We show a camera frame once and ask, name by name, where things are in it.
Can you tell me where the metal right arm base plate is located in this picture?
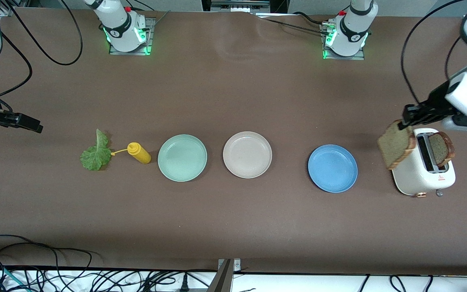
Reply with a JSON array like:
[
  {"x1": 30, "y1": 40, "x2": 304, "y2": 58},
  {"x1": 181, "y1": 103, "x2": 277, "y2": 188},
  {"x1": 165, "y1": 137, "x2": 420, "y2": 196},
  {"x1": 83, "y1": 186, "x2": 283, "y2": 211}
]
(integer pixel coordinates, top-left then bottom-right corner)
[{"x1": 109, "y1": 17, "x2": 155, "y2": 56}]

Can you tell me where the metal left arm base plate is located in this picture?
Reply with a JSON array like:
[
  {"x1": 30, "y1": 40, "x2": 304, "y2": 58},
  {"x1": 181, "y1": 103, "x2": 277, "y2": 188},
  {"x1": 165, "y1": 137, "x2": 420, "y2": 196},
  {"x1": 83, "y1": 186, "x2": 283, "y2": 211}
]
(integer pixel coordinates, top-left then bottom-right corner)
[{"x1": 321, "y1": 22, "x2": 366, "y2": 61}]

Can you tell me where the beige plate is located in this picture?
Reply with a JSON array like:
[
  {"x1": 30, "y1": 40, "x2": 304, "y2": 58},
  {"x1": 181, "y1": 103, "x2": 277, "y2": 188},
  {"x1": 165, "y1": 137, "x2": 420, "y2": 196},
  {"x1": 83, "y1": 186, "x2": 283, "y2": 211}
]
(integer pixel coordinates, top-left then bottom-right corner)
[{"x1": 223, "y1": 131, "x2": 273, "y2": 179}]

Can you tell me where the grey cable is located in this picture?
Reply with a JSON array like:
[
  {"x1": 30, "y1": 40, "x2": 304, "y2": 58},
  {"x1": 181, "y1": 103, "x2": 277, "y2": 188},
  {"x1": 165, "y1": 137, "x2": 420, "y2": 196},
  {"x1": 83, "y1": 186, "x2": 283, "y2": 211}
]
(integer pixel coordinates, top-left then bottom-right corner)
[{"x1": 150, "y1": 10, "x2": 172, "y2": 29}]

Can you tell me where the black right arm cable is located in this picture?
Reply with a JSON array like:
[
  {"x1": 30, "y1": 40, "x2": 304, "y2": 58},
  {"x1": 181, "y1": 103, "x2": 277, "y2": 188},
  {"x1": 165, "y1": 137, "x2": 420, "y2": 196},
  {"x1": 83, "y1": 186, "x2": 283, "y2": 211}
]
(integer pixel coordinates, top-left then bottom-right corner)
[
  {"x1": 4, "y1": 0, "x2": 84, "y2": 67},
  {"x1": 0, "y1": 32, "x2": 34, "y2": 98}
]

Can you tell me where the long black cable loop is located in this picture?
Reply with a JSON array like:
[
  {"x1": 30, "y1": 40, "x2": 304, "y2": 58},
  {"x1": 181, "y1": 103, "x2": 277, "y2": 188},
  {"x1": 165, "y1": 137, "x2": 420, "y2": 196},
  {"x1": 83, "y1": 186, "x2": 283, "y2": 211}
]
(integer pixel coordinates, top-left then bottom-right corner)
[{"x1": 0, "y1": 234, "x2": 100, "y2": 270}]

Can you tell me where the yellow mustard squeeze bottle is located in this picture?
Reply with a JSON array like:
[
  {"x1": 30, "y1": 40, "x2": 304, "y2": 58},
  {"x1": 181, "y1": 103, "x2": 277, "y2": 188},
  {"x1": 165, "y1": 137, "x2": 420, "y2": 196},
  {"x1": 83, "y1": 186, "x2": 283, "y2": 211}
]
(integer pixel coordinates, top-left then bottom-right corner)
[{"x1": 111, "y1": 142, "x2": 152, "y2": 165}]

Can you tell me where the black equipment box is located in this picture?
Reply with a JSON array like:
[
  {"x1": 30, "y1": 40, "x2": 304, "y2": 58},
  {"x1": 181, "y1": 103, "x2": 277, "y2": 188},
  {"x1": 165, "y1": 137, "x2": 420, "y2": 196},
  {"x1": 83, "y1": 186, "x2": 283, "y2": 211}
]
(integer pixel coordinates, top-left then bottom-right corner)
[{"x1": 201, "y1": 0, "x2": 290, "y2": 15}]

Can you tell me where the aluminium frame profile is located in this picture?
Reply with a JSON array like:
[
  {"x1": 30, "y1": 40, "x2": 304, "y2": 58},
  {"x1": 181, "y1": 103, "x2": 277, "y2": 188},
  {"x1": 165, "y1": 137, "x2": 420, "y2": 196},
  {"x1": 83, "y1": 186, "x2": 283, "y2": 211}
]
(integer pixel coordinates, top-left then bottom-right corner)
[{"x1": 0, "y1": 0, "x2": 17, "y2": 17}]

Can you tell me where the black braided cable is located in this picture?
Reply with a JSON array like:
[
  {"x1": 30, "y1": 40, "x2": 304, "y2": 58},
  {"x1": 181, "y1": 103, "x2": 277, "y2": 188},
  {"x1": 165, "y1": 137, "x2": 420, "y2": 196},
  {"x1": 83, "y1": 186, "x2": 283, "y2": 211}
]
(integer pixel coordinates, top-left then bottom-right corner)
[{"x1": 256, "y1": 15, "x2": 327, "y2": 35}]

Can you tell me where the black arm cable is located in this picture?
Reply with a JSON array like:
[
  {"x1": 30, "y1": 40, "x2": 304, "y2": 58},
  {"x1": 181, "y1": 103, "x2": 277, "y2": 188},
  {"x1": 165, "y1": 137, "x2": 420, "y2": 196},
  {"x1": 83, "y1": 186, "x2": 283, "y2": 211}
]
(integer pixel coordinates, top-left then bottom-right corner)
[
  {"x1": 401, "y1": 0, "x2": 467, "y2": 107},
  {"x1": 0, "y1": 32, "x2": 34, "y2": 98},
  {"x1": 4, "y1": 0, "x2": 84, "y2": 67}
]

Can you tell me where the blue plate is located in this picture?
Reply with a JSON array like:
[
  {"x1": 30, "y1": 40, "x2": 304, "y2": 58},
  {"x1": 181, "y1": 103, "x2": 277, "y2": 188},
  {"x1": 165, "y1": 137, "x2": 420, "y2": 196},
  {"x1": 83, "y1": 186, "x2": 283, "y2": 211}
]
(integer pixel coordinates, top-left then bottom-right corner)
[{"x1": 308, "y1": 144, "x2": 358, "y2": 193}]

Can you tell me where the white toaster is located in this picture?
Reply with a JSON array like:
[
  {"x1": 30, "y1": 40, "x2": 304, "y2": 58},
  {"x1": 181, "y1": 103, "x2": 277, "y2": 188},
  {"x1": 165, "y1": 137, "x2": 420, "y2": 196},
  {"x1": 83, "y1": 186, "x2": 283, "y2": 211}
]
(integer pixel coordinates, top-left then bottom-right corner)
[{"x1": 391, "y1": 128, "x2": 456, "y2": 198}]

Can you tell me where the green lettuce leaf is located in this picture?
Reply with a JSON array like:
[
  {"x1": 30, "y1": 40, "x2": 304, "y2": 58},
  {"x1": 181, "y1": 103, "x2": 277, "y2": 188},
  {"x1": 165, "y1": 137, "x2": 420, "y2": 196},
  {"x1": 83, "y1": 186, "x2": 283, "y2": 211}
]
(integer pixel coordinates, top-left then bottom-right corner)
[{"x1": 80, "y1": 129, "x2": 113, "y2": 171}]

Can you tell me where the smooth black cable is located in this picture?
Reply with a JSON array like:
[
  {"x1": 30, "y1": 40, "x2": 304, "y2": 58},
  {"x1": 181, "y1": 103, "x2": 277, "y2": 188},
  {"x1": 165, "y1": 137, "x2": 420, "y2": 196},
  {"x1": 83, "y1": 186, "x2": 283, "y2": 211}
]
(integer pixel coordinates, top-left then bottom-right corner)
[{"x1": 292, "y1": 11, "x2": 331, "y2": 26}]

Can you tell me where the brown bread slice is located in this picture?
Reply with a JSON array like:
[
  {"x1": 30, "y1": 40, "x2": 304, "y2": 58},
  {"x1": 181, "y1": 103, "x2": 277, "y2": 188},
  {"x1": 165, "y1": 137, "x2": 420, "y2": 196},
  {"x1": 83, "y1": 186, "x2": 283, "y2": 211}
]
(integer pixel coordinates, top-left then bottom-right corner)
[
  {"x1": 377, "y1": 120, "x2": 417, "y2": 170},
  {"x1": 428, "y1": 131, "x2": 456, "y2": 167}
]

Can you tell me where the green plate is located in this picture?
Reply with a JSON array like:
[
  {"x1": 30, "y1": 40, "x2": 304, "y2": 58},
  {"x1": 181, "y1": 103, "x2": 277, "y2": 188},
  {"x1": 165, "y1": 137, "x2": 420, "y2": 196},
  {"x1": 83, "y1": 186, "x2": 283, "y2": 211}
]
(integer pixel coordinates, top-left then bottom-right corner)
[{"x1": 157, "y1": 134, "x2": 208, "y2": 182}]

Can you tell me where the metal table bracket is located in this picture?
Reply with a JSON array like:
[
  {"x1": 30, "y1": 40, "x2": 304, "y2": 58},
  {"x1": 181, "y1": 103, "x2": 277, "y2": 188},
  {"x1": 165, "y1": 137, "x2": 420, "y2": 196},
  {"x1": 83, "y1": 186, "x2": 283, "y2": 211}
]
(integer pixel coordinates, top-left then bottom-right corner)
[{"x1": 217, "y1": 258, "x2": 241, "y2": 292}]

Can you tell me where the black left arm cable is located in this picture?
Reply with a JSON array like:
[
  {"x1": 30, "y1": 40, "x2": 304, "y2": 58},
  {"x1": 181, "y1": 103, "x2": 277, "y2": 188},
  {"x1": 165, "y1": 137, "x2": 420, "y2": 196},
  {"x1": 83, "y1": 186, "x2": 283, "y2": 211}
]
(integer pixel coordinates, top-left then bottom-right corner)
[{"x1": 401, "y1": 0, "x2": 467, "y2": 107}]

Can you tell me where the looped black cable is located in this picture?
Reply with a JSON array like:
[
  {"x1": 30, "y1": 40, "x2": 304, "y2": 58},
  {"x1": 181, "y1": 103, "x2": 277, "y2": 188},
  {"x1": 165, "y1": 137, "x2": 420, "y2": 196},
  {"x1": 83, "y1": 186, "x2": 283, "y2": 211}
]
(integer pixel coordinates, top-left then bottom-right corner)
[{"x1": 390, "y1": 275, "x2": 433, "y2": 292}]

